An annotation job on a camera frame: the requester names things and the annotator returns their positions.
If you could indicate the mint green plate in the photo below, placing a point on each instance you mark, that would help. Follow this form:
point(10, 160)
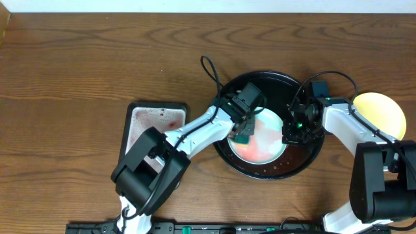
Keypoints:
point(266, 144)

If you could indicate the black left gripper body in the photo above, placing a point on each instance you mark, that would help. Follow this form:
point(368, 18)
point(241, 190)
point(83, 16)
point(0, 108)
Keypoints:
point(244, 127)

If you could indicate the black rectangular soapy tray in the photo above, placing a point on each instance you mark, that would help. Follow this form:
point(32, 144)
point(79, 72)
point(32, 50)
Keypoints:
point(142, 115)

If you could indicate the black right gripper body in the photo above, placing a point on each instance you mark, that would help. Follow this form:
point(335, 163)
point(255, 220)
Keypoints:
point(300, 132)

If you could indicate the round black tray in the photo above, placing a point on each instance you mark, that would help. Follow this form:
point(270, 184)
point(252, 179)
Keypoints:
point(279, 89)

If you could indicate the yellow plate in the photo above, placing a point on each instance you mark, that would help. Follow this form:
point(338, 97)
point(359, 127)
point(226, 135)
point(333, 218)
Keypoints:
point(383, 112)

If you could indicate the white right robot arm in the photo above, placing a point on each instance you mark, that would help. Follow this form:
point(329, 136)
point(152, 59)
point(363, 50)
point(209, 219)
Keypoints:
point(382, 186)

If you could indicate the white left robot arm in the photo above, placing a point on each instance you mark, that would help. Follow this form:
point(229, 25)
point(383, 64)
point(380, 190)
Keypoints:
point(148, 173)

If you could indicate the green yellow sponge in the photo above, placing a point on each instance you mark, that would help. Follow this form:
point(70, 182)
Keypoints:
point(241, 139)

